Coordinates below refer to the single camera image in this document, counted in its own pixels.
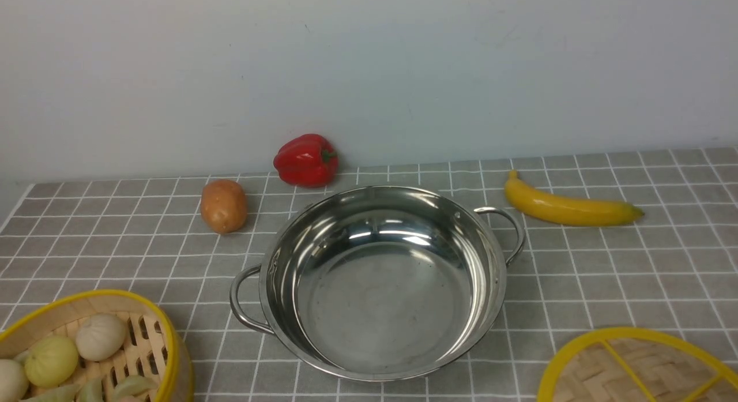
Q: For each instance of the stainless steel two-handled pot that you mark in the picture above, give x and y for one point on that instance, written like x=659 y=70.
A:
x=381 y=283

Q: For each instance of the yellow-green steamed bun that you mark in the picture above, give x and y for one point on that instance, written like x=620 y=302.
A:
x=51 y=361

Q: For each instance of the brown potato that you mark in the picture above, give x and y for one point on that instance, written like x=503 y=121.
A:
x=224 y=206

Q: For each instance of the yellow banana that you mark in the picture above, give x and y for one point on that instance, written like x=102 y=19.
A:
x=567 y=211

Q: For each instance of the white dumpling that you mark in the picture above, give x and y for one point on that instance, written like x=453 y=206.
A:
x=65 y=393

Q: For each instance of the bamboo steamer basket yellow rim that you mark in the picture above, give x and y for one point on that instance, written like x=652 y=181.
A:
x=152 y=347

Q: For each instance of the red bell pepper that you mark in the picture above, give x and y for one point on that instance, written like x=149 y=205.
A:
x=307 y=161

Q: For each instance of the pale green dumpling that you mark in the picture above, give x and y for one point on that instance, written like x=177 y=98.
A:
x=134 y=388
x=92 y=391

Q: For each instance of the woven bamboo steamer lid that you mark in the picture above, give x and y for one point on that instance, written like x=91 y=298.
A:
x=635 y=364

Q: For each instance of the white steamed bun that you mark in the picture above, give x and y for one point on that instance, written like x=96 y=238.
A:
x=100 y=337
x=14 y=383

